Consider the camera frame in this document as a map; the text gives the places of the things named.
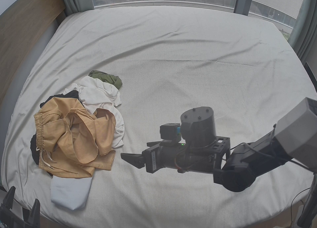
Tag bed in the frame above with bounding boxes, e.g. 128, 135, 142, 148
0, 0, 317, 228

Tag pale grey garment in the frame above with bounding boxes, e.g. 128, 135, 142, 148
50, 176, 93, 211

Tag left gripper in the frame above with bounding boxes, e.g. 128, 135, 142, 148
0, 186, 41, 228

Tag olive green garment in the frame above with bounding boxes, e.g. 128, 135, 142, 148
88, 70, 123, 90

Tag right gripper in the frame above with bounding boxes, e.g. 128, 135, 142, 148
121, 142, 189, 174

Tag white garment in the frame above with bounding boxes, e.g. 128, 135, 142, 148
63, 75, 125, 149

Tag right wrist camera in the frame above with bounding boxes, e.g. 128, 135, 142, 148
160, 122, 182, 146

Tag tan shorts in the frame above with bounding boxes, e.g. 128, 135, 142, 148
33, 96, 117, 180

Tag black garment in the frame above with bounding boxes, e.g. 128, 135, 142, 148
30, 90, 81, 177

